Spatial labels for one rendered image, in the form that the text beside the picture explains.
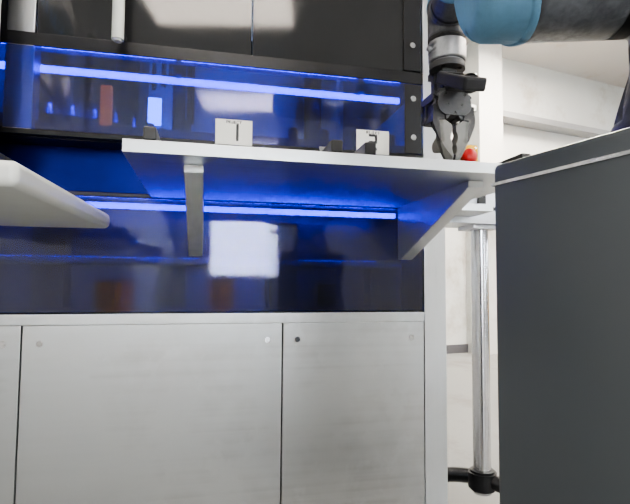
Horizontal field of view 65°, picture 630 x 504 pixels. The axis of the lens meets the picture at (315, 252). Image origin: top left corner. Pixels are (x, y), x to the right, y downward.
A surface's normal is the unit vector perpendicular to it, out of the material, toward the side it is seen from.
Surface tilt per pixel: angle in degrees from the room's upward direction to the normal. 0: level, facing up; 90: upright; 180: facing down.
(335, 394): 90
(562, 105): 90
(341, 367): 90
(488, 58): 90
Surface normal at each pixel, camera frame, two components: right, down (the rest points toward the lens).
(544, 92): 0.40, -0.05
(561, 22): -0.04, 0.93
